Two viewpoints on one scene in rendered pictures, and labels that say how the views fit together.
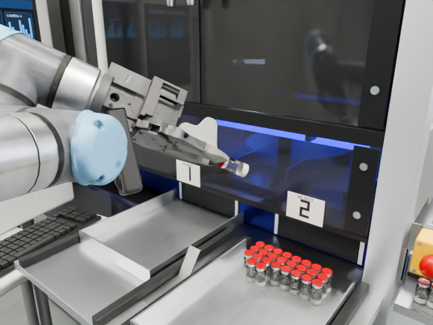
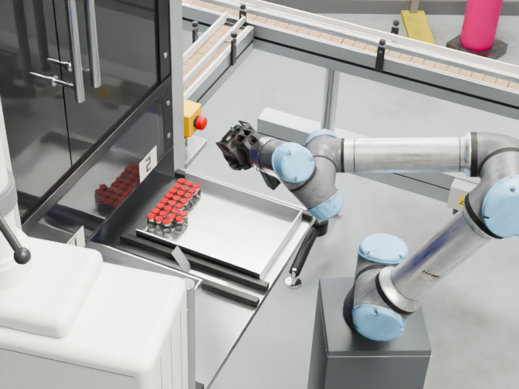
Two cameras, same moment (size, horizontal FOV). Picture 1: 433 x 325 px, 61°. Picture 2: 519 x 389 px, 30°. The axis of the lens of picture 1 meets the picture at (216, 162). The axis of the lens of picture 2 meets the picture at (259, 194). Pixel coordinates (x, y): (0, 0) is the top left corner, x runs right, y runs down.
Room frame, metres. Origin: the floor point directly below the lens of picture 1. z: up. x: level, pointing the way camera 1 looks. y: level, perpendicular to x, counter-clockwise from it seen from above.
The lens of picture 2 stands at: (0.96, 1.72, 2.53)
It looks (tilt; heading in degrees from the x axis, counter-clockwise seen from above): 40 degrees down; 254
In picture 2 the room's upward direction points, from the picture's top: 3 degrees clockwise
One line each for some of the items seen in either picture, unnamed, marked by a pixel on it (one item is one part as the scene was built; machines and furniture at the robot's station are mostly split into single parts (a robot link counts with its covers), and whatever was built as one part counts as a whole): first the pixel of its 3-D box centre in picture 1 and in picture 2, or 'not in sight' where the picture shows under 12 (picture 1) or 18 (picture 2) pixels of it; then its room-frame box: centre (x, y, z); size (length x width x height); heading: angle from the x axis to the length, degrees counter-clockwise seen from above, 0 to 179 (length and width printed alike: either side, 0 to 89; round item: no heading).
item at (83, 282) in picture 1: (196, 273); (173, 269); (0.69, 0.04, 0.87); 0.70 x 0.48 x 0.02; 51
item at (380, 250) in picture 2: not in sight; (381, 265); (0.22, 0.22, 0.96); 0.13 x 0.12 x 0.14; 68
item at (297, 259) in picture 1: (290, 265); (167, 204); (0.67, -0.16, 0.90); 0.18 x 0.02 x 0.05; 51
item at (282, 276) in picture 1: (280, 275); (182, 209); (0.63, -0.13, 0.90); 0.18 x 0.02 x 0.05; 51
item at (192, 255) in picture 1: (172, 274); (200, 267); (0.63, 0.09, 0.91); 0.14 x 0.03 x 0.06; 141
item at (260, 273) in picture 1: (260, 274); (183, 220); (0.63, -0.09, 0.90); 0.02 x 0.02 x 0.05
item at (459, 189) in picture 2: not in sight; (468, 197); (-0.38, -0.46, 0.50); 0.12 x 0.05 x 0.09; 141
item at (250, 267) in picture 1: (251, 270); (179, 224); (0.65, -0.07, 0.90); 0.02 x 0.02 x 0.05
